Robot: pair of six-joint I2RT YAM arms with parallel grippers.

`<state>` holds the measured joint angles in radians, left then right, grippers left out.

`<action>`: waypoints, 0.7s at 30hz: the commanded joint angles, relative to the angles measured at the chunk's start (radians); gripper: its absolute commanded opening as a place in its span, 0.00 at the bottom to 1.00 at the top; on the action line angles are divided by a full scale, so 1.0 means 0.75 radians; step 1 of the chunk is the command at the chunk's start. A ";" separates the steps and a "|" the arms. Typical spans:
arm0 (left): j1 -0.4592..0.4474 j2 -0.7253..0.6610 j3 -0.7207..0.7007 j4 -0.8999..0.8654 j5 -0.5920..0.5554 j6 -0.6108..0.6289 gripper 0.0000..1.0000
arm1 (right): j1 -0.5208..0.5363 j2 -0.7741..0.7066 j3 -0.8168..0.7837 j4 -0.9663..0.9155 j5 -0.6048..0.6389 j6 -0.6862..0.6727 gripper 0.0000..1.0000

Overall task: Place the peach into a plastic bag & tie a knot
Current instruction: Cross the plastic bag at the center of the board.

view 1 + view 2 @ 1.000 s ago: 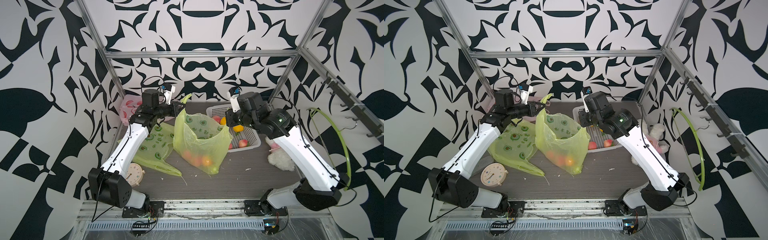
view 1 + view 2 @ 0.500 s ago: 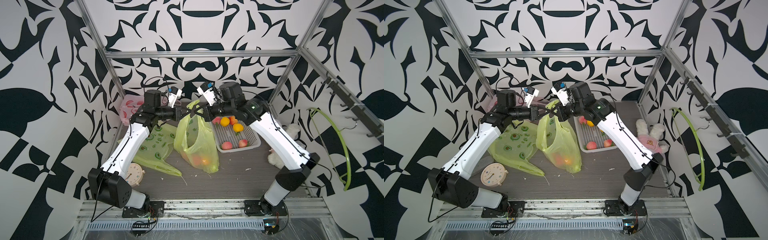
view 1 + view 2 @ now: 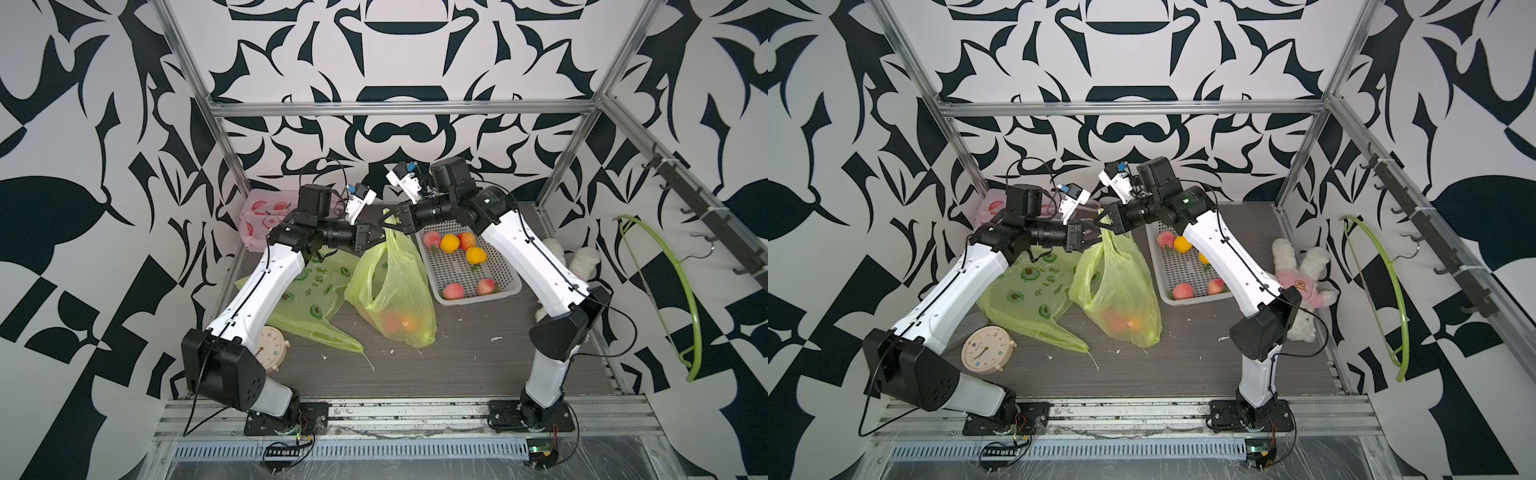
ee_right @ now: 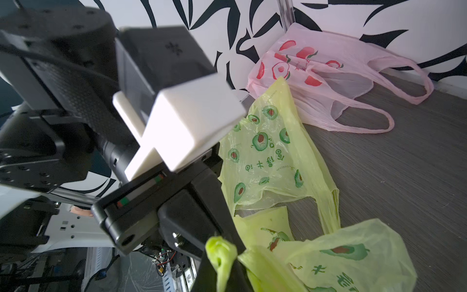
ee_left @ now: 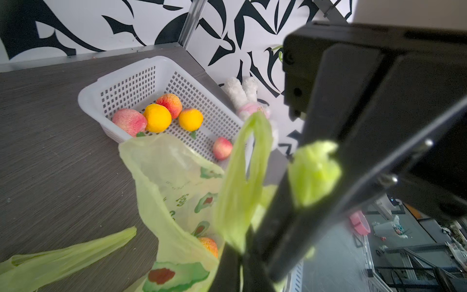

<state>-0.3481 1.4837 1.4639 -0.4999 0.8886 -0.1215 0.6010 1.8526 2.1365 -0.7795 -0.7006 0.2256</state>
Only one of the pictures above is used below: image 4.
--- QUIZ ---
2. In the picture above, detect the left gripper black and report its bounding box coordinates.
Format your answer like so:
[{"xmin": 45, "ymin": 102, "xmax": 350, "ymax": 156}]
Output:
[{"xmin": 91, "ymin": 146, "xmax": 237, "ymax": 256}]

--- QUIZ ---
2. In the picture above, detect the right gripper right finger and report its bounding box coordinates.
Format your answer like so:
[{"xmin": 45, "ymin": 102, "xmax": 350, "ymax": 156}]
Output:
[{"xmin": 227, "ymin": 259, "xmax": 254, "ymax": 292}]

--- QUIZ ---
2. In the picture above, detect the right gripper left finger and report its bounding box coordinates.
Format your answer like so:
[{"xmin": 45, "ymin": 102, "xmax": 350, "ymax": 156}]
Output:
[{"xmin": 190, "ymin": 253, "xmax": 217, "ymax": 292}]

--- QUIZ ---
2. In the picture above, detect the green avocado plastic bag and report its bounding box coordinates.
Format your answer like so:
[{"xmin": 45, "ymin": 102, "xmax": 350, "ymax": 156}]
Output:
[{"xmin": 205, "ymin": 206, "xmax": 417, "ymax": 292}]

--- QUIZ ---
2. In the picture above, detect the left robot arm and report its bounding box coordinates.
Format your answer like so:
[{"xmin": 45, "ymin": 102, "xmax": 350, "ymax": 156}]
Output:
[{"xmin": 1, "ymin": 6, "xmax": 244, "ymax": 258}]

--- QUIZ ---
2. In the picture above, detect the pink plastic bag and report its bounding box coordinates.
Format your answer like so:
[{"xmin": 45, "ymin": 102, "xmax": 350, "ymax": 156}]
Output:
[{"xmin": 246, "ymin": 23, "xmax": 434, "ymax": 134}]

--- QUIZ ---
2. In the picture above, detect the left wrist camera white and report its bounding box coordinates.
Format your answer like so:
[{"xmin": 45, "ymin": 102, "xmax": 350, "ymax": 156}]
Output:
[{"xmin": 113, "ymin": 26, "xmax": 246, "ymax": 181}]

